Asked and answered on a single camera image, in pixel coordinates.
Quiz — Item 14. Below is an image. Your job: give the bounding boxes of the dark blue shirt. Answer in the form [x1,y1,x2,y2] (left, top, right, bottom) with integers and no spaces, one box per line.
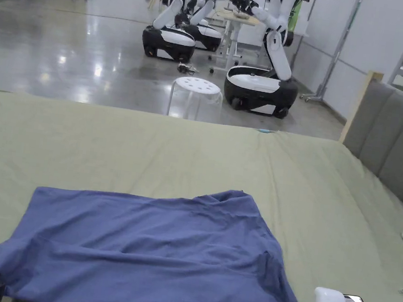
[0,158,317,302]

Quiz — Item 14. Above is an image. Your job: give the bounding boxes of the grey padded headboard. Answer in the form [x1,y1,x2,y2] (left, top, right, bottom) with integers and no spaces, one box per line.
[329,68,403,227]

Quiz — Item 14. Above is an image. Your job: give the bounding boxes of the bed with pale green sheet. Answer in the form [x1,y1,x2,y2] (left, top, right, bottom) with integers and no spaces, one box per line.
[0,89,403,302]

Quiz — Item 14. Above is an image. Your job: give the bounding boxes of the white and black wheeled robot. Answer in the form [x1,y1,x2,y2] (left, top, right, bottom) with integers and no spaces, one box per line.
[220,0,312,121]
[139,0,202,64]
[181,0,228,53]

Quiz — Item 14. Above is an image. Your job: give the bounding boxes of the white round stool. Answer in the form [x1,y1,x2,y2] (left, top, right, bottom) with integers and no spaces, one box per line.
[167,74,226,124]

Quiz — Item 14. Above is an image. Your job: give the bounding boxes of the white desk with wooden top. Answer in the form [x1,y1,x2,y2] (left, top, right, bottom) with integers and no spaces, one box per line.
[207,7,264,80]

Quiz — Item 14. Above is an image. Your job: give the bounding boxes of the black cable bundle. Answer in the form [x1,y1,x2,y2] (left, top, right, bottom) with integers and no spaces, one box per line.
[176,63,199,76]

